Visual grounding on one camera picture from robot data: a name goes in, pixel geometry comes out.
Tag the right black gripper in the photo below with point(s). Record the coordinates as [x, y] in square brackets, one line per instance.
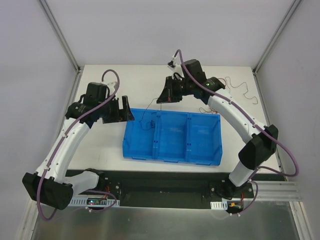
[173, 87]

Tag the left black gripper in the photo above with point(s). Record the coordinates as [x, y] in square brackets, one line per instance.
[114, 111]

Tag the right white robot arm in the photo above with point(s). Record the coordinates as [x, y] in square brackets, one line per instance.
[190, 79]

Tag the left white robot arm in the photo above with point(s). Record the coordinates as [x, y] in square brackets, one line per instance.
[49, 184]

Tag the blue three-compartment bin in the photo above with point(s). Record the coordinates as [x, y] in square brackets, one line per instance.
[173, 137]

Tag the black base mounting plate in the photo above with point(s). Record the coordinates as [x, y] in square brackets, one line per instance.
[150, 189]

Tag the left white cable duct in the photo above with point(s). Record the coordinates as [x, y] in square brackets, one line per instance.
[95, 202]

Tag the white cable duct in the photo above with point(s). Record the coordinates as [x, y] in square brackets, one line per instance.
[95, 202]
[219, 205]

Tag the right white cable duct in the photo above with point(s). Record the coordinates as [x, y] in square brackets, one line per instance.
[219, 205]

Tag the aluminium rail frame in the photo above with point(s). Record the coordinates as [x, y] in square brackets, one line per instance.
[268, 206]

